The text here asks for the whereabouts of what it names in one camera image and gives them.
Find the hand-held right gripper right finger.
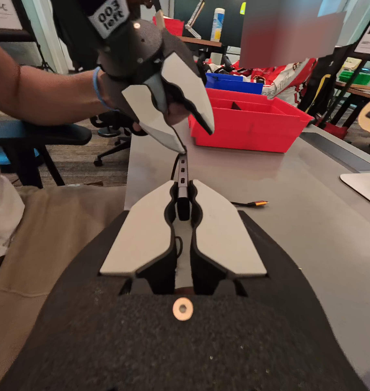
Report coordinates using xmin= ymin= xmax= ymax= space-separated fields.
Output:
xmin=189 ymin=180 xmax=268 ymax=296

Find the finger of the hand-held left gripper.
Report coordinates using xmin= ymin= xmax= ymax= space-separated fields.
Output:
xmin=161 ymin=50 xmax=216 ymax=135
xmin=121 ymin=83 xmax=187 ymax=154

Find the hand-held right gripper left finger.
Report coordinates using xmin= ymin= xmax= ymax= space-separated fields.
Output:
xmin=99 ymin=180 xmax=178 ymax=296

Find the black cable with copper plug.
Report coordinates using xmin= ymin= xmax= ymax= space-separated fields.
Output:
xmin=230 ymin=199 xmax=269 ymax=209

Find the grey usb hub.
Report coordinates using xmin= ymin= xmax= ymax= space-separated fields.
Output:
xmin=171 ymin=154 xmax=192 ymax=258

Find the red plastic bin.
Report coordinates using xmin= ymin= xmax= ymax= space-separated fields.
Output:
xmin=152 ymin=16 xmax=185 ymax=36
xmin=188 ymin=89 xmax=314 ymax=153

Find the person's left forearm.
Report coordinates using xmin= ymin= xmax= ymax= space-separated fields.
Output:
xmin=0 ymin=37 xmax=101 ymax=126

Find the person's left hand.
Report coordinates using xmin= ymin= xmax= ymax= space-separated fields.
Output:
xmin=97 ymin=73 xmax=137 ymax=125

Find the black office chair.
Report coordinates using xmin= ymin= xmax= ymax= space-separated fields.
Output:
xmin=90 ymin=111 xmax=134 ymax=167

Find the blue wristband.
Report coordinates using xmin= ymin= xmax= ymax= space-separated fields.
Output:
xmin=92 ymin=67 xmax=120 ymax=113

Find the white wipes canister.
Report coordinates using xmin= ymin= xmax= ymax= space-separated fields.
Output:
xmin=210 ymin=8 xmax=226 ymax=43

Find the black monitor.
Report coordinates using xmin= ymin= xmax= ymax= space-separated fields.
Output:
xmin=174 ymin=0 xmax=245 ymax=47

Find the blue mesh office chair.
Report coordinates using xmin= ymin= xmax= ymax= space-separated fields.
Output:
xmin=0 ymin=121 xmax=93 ymax=187

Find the black yellow-striped jacket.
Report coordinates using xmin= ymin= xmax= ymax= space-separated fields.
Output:
xmin=298 ymin=46 xmax=342 ymax=123

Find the white tablet stand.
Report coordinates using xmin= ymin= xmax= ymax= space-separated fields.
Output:
xmin=340 ymin=172 xmax=370 ymax=210

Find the green plastic bin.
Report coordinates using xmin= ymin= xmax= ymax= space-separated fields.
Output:
xmin=339 ymin=70 xmax=370 ymax=85

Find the blue crate with handle slot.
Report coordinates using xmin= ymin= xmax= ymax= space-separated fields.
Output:
xmin=205 ymin=73 xmax=264 ymax=94

